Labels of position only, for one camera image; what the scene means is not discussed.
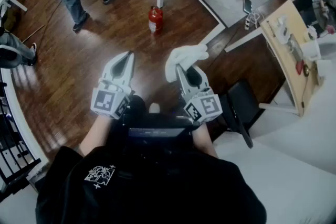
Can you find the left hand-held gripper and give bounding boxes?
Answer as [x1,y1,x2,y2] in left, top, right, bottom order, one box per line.
[90,51,136,120]

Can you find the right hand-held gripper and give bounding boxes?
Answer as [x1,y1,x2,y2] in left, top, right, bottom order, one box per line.
[175,65,224,125]

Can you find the white cloth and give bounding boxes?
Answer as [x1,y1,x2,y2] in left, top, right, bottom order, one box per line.
[164,44,209,82]

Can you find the red fire extinguisher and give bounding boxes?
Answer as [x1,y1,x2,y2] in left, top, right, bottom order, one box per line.
[148,6,164,34]

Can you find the person's left forearm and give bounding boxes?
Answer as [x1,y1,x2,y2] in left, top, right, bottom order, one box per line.
[78,113,116,157]

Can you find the person's right forearm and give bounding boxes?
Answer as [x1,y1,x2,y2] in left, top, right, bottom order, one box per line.
[193,123,218,158]

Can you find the person's black trousers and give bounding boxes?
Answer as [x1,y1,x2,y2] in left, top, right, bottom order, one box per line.
[125,94,148,120]

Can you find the black chair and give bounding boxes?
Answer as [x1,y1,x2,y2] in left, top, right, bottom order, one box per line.
[219,80,264,149]

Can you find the chest-mounted screen device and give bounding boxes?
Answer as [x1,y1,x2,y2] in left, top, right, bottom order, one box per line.
[128,127,186,138]

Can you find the wooden stick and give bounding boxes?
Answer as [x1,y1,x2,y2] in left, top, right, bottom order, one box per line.
[22,24,46,44]

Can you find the curved wooden desk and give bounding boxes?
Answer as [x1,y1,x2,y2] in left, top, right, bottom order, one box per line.
[224,0,324,117]

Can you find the white desk device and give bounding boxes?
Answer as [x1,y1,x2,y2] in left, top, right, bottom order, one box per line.
[275,15,290,44]

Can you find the red desk object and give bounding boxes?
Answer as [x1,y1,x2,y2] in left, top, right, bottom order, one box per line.
[296,60,306,76]

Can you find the person's black shirt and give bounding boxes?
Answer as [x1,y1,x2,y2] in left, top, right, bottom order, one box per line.
[35,112,267,224]

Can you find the white box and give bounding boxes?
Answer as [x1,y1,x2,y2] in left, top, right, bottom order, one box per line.
[299,40,322,61]

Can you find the black metal railing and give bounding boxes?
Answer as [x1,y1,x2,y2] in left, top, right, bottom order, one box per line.
[0,81,42,202]

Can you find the white power strip with cable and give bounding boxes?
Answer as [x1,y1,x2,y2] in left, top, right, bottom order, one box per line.
[244,11,265,31]

